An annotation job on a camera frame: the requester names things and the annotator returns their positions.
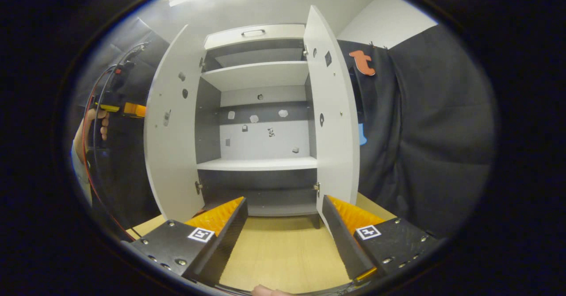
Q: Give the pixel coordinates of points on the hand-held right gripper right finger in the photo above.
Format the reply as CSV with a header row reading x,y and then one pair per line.
x,y
340,243

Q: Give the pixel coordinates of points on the black backdrop cloth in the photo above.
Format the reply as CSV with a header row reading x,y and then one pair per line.
x,y
433,132

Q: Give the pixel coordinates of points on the white double-door shoe cabinet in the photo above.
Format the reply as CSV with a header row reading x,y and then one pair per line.
x,y
265,141

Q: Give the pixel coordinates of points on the white shoe cabinet door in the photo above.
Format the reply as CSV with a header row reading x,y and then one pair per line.
x,y
172,163
336,154

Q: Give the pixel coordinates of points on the metal door hinge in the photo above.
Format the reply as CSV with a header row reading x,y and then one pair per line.
x,y
316,188
202,63
305,51
199,187

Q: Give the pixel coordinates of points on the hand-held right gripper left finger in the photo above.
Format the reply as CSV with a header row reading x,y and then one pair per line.
x,y
227,238

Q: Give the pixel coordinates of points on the white cabinet shelf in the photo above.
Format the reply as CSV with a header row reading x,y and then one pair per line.
x,y
256,164
256,77

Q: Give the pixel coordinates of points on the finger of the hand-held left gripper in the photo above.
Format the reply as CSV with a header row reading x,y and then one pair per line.
x,y
135,110

